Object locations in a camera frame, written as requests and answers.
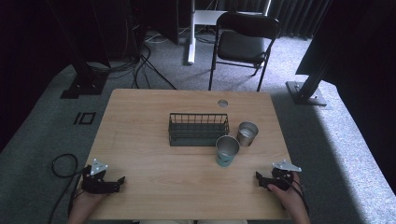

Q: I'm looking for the person's right hand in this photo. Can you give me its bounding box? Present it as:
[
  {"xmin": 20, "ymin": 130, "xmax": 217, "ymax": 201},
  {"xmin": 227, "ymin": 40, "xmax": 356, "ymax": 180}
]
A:
[{"xmin": 267, "ymin": 173, "xmax": 307, "ymax": 214}]

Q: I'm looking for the black metal stand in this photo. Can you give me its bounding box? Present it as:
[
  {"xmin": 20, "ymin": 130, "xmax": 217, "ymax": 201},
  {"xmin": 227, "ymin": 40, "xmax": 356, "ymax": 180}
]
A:
[
  {"xmin": 46, "ymin": 0, "xmax": 110, "ymax": 100},
  {"xmin": 285, "ymin": 55, "xmax": 335, "ymax": 106}
]

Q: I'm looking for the dark pleated curtain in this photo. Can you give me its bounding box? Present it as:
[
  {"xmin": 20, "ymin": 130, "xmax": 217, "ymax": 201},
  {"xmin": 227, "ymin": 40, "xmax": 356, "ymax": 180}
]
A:
[{"xmin": 267, "ymin": 0, "xmax": 332, "ymax": 40}]

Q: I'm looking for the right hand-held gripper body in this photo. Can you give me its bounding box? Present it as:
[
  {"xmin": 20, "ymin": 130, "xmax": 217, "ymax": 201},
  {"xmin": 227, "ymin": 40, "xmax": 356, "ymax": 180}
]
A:
[{"xmin": 268, "ymin": 159, "xmax": 303, "ymax": 191}]

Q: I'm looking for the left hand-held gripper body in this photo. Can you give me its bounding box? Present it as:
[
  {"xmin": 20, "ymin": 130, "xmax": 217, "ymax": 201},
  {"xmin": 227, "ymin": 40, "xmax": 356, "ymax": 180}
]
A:
[{"xmin": 81, "ymin": 158, "xmax": 110, "ymax": 195}]

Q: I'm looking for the black folding chair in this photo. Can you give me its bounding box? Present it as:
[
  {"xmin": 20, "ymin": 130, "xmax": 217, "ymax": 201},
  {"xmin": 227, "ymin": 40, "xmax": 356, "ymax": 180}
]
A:
[{"xmin": 208, "ymin": 11, "xmax": 281, "ymax": 92}]

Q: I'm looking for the bundle of floor cables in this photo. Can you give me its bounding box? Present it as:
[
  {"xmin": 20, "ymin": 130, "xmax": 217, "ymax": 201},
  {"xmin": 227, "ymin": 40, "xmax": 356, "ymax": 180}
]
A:
[{"xmin": 87, "ymin": 18, "xmax": 177, "ymax": 91}]

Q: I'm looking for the person's left hand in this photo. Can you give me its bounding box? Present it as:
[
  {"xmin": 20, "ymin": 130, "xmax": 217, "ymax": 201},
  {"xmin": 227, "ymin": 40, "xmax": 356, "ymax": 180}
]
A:
[{"xmin": 73, "ymin": 190, "xmax": 108, "ymax": 216}]

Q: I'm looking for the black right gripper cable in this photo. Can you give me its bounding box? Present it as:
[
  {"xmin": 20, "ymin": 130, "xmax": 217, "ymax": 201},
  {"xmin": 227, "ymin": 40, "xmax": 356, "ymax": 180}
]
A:
[{"xmin": 279, "ymin": 172, "xmax": 310, "ymax": 216}]

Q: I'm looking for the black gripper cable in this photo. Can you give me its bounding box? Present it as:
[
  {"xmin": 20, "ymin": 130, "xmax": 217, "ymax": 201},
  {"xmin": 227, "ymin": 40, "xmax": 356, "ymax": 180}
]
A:
[
  {"xmin": 279, "ymin": 172, "xmax": 310, "ymax": 216},
  {"xmin": 48, "ymin": 153, "xmax": 92, "ymax": 224}
]

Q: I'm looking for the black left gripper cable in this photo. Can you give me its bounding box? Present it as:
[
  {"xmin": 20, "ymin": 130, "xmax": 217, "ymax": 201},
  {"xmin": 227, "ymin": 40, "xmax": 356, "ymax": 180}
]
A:
[{"xmin": 48, "ymin": 153, "xmax": 92, "ymax": 224}]

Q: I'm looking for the teal metal cup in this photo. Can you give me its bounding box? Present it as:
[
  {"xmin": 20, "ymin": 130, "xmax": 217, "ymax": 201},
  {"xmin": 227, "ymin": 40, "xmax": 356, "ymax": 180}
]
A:
[{"xmin": 215, "ymin": 134, "xmax": 241, "ymax": 168}]

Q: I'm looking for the dark wire basket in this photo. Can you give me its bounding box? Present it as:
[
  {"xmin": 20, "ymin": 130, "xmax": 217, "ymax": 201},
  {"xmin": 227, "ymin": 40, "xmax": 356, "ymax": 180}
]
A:
[{"xmin": 168, "ymin": 112, "xmax": 231, "ymax": 147}]

